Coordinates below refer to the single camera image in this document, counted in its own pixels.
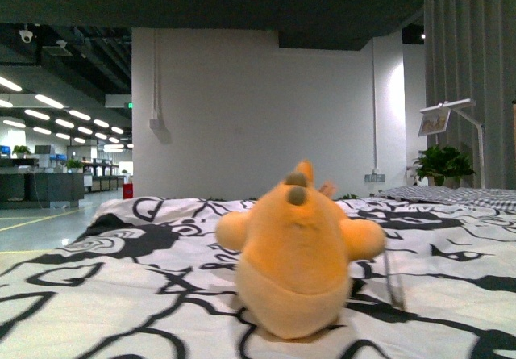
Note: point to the orange plush toy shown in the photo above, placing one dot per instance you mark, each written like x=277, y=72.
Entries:
x=295, y=246

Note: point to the red floor sign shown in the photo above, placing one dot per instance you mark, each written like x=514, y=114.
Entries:
x=128, y=191

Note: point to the black white patterned bedsheet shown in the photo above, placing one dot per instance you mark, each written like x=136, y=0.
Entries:
x=148, y=280

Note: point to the white floor lamp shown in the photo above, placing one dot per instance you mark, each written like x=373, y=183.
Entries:
x=450, y=122

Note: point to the green potted plant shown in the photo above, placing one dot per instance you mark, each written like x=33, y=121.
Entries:
x=442, y=163

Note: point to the striped grey pillow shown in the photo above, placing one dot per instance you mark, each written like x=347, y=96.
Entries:
x=500, y=199

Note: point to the dark office desk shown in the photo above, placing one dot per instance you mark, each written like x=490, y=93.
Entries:
x=41, y=190

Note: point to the grey curtain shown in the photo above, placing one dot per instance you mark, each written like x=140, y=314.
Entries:
x=470, y=53

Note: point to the wall power outlet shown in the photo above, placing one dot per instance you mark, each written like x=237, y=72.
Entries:
x=375, y=178

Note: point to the white dome security camera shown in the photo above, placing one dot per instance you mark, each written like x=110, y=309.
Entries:
x=26, y=35

